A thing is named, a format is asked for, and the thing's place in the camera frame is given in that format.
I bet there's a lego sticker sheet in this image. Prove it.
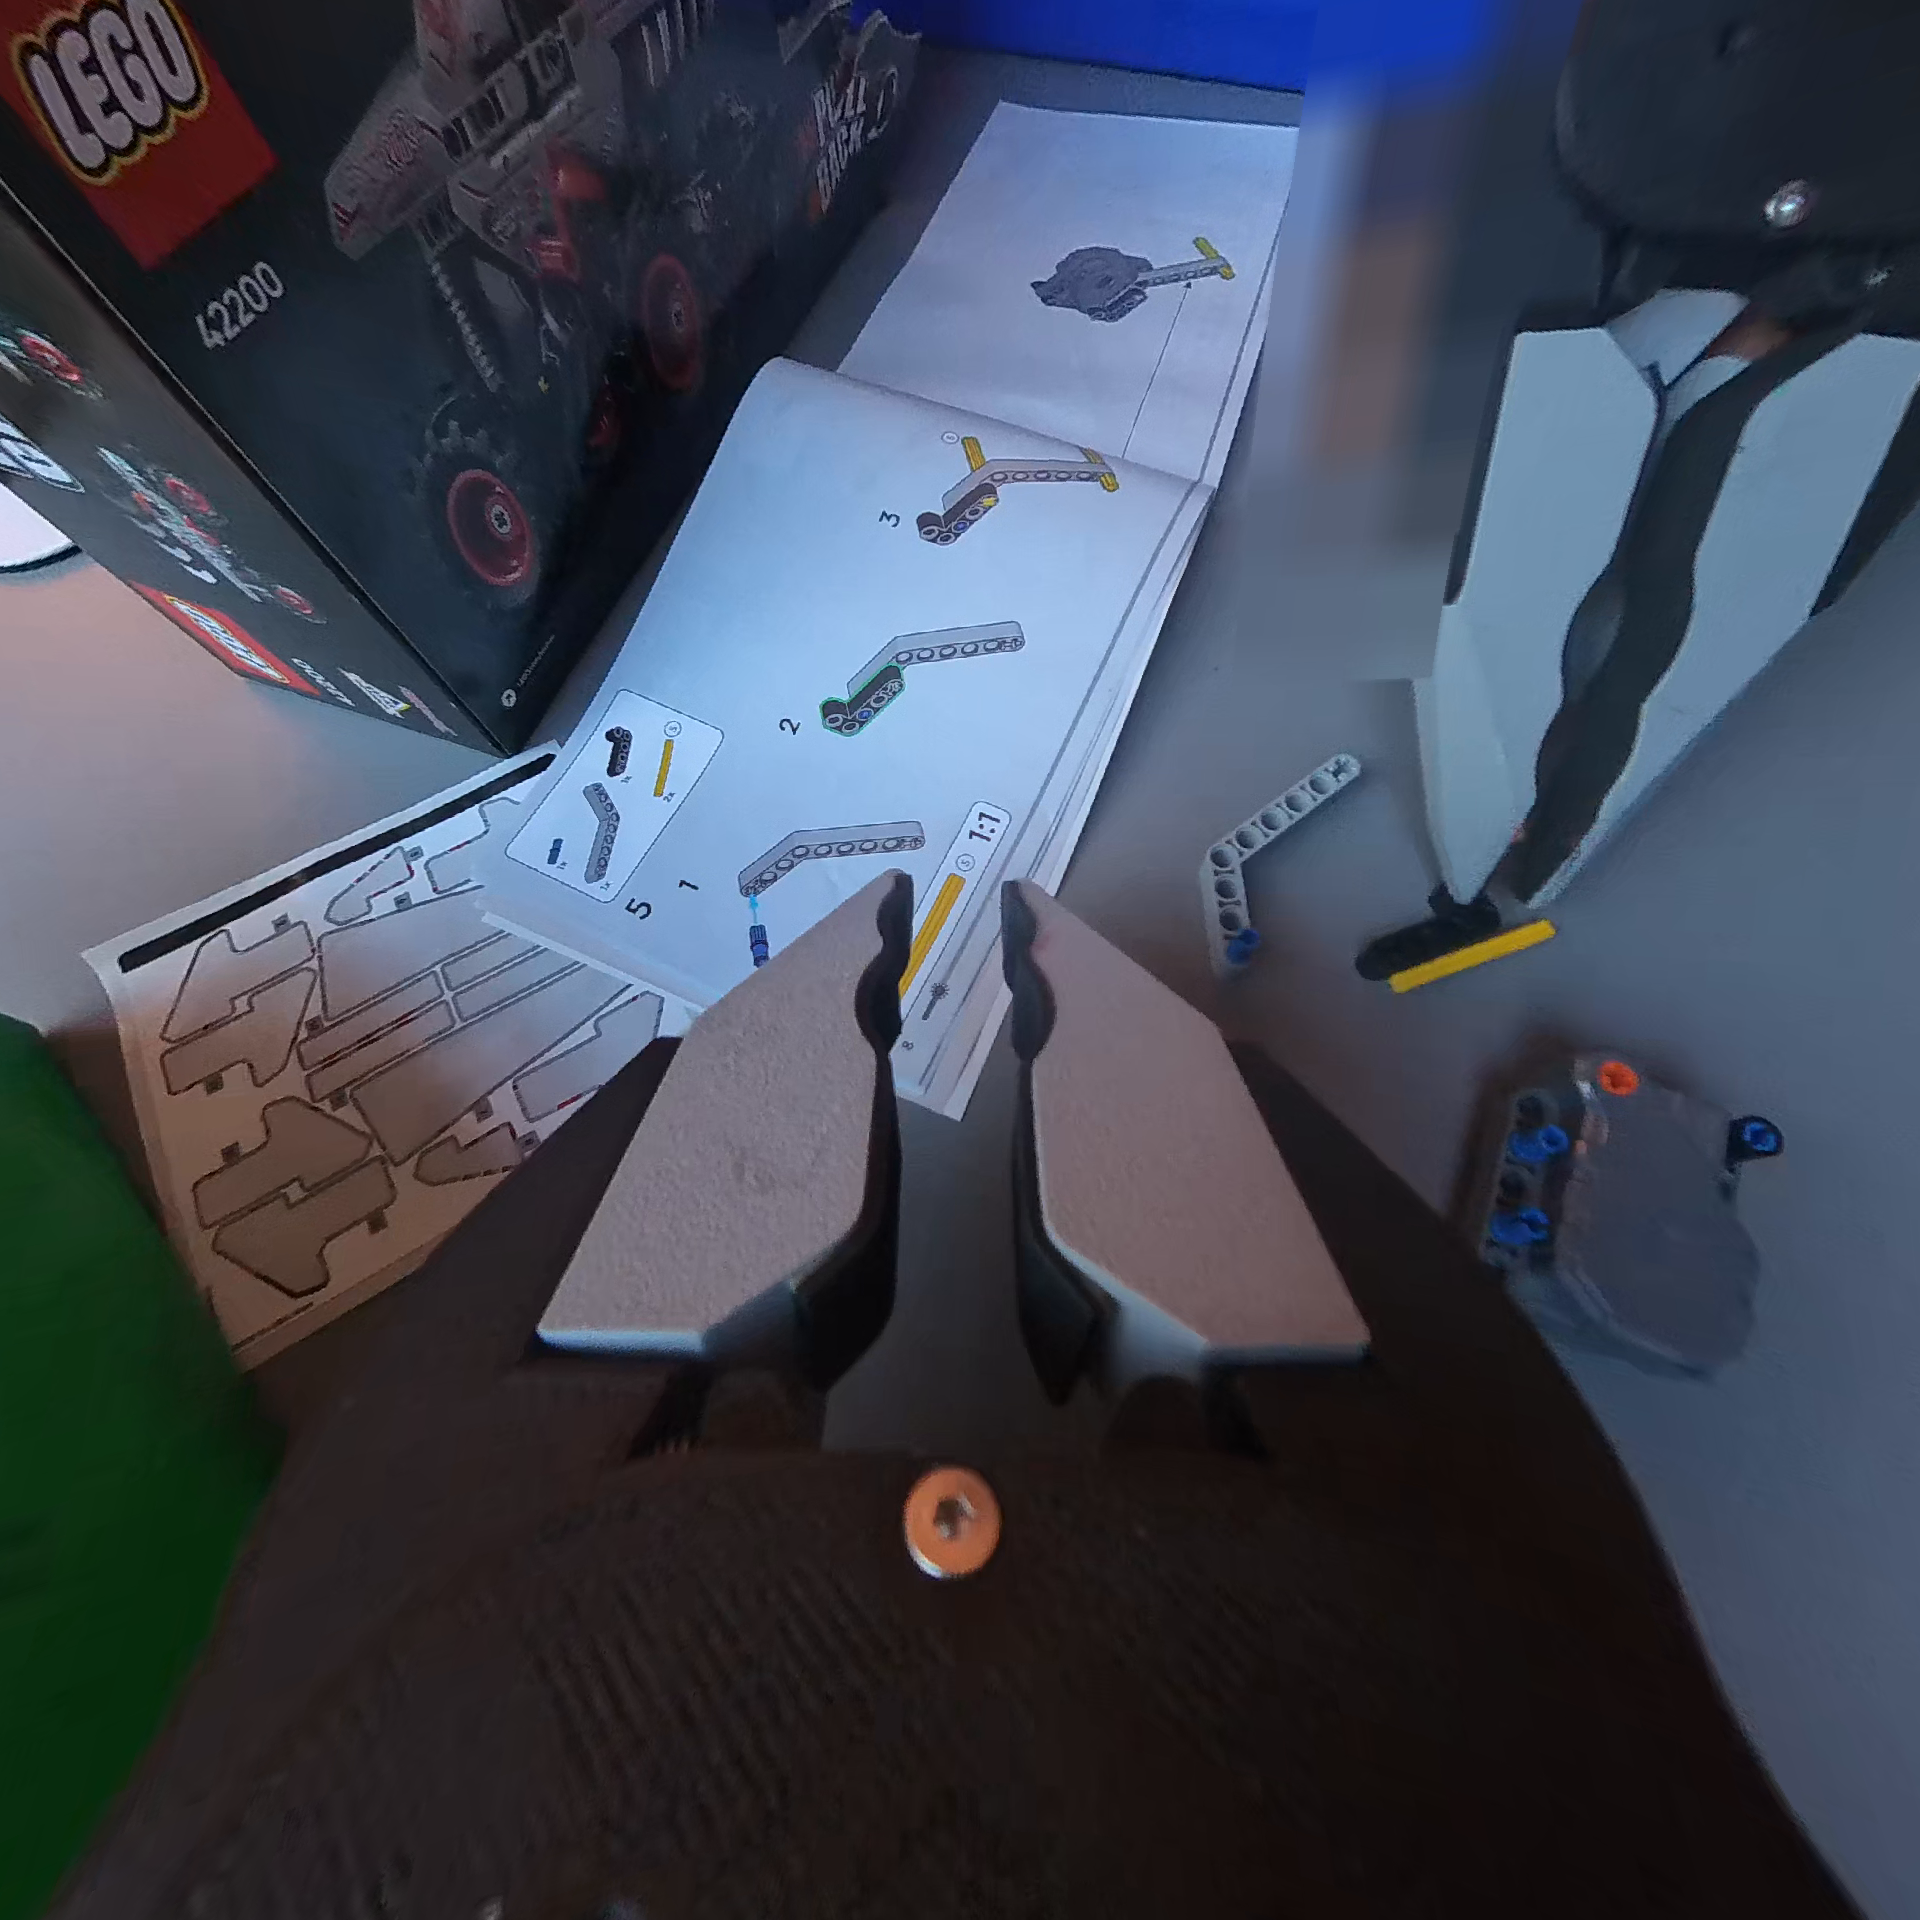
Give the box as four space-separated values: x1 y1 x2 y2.
81 741 709 1370

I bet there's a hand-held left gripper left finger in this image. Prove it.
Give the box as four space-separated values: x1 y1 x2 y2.
536 870 917 1392

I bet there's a black lego connector piece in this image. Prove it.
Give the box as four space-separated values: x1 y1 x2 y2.
1356 885 1505 986

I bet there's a yellow lego axle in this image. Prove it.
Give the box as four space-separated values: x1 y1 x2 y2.
1390 919 1560 996

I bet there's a grey lego motor block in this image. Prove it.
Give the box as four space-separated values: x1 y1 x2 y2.
1459 1057 1788 1377

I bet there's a blue plastic bin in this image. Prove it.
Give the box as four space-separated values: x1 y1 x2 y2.
846 0 1310 96

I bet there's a green plastic bin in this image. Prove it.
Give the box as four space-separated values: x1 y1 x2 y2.
0 1014 289 1920

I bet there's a lego instruction booklet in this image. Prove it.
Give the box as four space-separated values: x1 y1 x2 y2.
479 100 1302 1121

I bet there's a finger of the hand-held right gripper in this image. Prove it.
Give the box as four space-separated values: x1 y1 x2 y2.
1414 307 1703 905
1506 291 1920 908

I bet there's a black lego set box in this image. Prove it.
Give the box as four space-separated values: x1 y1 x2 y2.
0 0 926 759

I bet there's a grey angled lego beam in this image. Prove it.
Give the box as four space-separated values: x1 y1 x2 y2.
1204 751 1365 978

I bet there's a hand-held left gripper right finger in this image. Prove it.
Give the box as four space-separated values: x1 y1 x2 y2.
998 881 1375 1408

